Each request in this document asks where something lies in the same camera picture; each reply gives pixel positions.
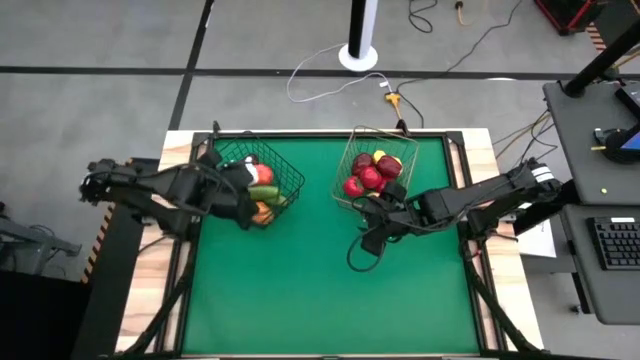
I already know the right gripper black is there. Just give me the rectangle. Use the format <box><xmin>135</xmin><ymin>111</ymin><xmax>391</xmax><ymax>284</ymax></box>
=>
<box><xmin>359</xmin><ymin>180</ymin><xmax>434</xmax><ymax>236</ymax></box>

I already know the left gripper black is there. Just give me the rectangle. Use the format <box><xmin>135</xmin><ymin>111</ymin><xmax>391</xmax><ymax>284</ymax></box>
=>
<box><xmin>204</xmin><ymin>162</ymin><xmax>257</xmax><ymax>216</ymax></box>

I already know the red tomato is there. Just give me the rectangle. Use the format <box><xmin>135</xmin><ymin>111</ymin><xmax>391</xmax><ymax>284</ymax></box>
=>
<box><xmin>254</xmin><ymin>163</ymin><xmax>275</xmax><ymax>187</ymax></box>

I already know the dark red apple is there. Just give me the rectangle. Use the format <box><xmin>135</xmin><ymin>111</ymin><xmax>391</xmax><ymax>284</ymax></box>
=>
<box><xmin>351</xmin><ymin>152</ymin><xmax>374</xmax><ymax>176</ymax></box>
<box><xmin>376</xmin><ymin>155</ymin><xmax>404</xmax><ymax>180</ymax></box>

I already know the orange potato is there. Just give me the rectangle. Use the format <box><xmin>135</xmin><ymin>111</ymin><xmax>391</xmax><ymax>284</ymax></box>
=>
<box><xmin>251</xmin><ymin>201</ymin><xmax>276</xmax><ymax>227</ymax></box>

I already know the yellow power plug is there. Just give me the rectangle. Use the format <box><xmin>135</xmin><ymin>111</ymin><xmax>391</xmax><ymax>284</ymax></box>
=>
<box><xmin>383</xmin><ymin>91</ymin><xmax>404</xmax><ymax>121</ymax></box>

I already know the white paper sheet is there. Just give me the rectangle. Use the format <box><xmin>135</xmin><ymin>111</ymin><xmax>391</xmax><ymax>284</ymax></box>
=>
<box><xmin>517</xmin><ymin>217</ymin><xmax>558</xmax><ymax>260</ymax></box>

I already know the black yellow hazard tape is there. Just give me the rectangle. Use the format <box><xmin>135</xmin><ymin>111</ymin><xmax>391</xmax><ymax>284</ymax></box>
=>
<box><xmin>79</xmin><ymin>204</ymin><xmax>114</xmax><ymax>286</ymax></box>

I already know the white black pole stand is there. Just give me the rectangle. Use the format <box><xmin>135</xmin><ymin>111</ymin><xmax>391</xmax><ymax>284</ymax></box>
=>
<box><xmin>338</xmin><ymin>0</ymin><xmax>380</xmax><ymax>73</ymax></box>

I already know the grey desk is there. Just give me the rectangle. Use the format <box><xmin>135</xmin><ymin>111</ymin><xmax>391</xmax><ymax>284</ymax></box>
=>
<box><xmin>542</xmin><ymin>79</ymin><xmax>640</xmax><ymax>207</ymax></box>
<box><xmin>558</xmin><ymin>203</ymin><xmax>640</xmax><ymax>326</ymax></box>

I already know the grey metal equipment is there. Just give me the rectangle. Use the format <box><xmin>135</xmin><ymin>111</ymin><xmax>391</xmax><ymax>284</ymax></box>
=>
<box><xmin>0</xmin><ymin>199</ymin><xmax>84</xmax><ymax>276</ymax></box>

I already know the black round desk device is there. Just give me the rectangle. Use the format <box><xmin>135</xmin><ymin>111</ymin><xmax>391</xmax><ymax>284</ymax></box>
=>
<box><xmin>593</xmin><ymin>127</ymin><xmax>640</xmax><ymax>165</ymax></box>

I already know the black keyboard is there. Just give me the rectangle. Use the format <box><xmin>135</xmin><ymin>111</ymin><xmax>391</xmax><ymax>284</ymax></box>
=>
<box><xmin>585</xmin><ymin>215</ymin><xmax>640</xmax><ymax>272</ymax></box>

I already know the black monitor pole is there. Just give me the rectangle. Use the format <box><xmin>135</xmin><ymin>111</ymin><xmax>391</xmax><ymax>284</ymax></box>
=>
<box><xmin>562</xmin><ymin>17</ymin><xmax>640</xmax><ymax>99</ymax></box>

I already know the red black crate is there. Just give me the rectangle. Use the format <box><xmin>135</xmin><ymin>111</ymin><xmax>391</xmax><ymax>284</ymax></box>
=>
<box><xmin>533</xmin><ymin>0</ymin><xmax>609</xmax><ymax>36</ymax></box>

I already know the black wire basket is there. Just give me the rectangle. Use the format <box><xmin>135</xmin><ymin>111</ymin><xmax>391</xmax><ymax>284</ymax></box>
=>
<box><xmin>212</xmin><ymin>133</ymin><xmax>307</xmax><ymax>229</ymax></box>

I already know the bronze wire basket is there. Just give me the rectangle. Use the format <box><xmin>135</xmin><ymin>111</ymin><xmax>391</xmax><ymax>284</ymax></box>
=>
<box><xmin>331</xmin><ymin>124</ymin><xmax>420</xmax><ymax>211</ymax></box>

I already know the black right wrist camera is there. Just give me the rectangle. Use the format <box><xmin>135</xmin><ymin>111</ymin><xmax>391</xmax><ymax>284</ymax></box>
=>
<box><xmin>358</xmin><ymin>228</ymin><xmax>390</xmax><ymax>258</ymax></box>

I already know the black metal table frame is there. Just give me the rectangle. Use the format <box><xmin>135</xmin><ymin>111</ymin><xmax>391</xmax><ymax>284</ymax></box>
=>
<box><xmin>69</xmin><ymin>127</ymin><xmax>556</xmax><ymax>360</ymax></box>

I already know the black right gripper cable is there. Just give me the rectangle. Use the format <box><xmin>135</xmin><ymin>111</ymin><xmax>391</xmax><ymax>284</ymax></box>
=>
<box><xmin>346</xmin><ymin>230</ymin><xmax>389</xmax><ymax>274</ymax></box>

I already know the black power cable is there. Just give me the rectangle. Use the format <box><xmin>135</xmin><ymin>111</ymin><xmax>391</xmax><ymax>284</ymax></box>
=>
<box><xmin>394</xmin><ymin>0</ymin><xmax>524</xmax><ymax>129</ymax></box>

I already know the white cable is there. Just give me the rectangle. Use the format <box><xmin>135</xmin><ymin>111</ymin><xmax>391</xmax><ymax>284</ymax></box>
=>
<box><xmin>287</xmin><ymin>42</ymin><xmax>394</xmax><ymax>105</ymax></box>

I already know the black cable bundle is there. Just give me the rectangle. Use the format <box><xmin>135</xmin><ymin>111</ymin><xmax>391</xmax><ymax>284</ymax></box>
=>
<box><xmin>492</xmin><ymin>109</ymin><xmax>559</xmax><ymax>166</ymax></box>

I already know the black coiled cable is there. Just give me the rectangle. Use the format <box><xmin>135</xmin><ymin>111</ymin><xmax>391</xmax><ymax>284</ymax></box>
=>
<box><xmin>407</xmin><ymin>0</ymin><xmax>440</xmax><ymax>35</ymax></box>

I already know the yellow cable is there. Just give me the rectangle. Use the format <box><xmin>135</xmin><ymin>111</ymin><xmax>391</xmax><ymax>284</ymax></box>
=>
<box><xmin>453</xmin><ymin>0</ymin><xmax>489</xmax><ymax>27</ymax></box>

